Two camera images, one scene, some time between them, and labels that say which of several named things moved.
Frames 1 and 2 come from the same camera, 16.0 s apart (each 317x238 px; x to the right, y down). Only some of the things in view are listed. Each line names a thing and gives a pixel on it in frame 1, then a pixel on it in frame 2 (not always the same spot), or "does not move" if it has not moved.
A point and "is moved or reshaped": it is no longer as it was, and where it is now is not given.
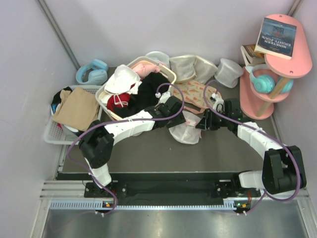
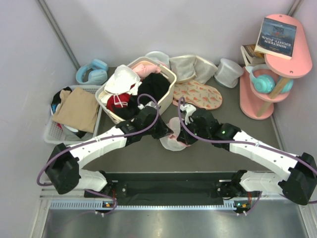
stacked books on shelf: x=251 y=57 does not move
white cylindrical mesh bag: x=228 y=73 does not move
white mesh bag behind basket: x=161 y=58 does not move
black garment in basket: x=146 y=95 does not move
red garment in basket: x=118 y=100 does not move
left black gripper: x=178 y=120 -> x=163 y=131
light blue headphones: x=98 y=75 does not move
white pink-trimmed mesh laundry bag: x=186 y=133 is moved or reshaped
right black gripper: x=207 y=122 -> x=184 y=138
